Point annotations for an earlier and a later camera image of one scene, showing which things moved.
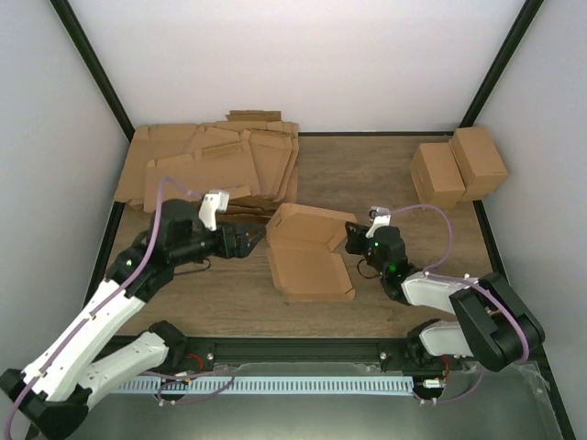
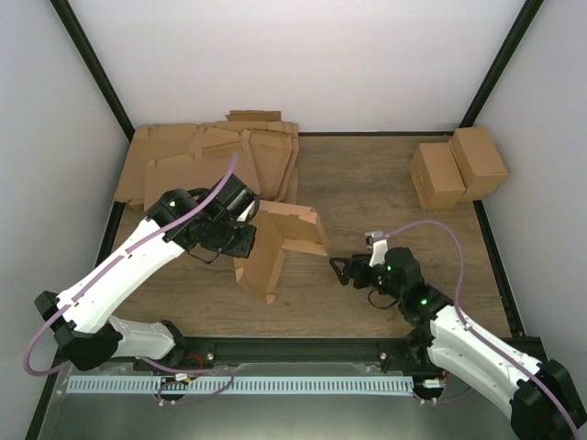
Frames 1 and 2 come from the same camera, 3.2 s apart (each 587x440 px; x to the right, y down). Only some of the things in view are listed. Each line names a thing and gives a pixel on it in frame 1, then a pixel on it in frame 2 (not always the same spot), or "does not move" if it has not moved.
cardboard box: [436, 175] does not move
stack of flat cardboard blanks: [252, 158] does not move
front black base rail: [299, 349] does not move
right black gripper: [354, 237] to [359, 261]
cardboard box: [304, 268] to [280, 226]
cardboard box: [479, 161] does not move
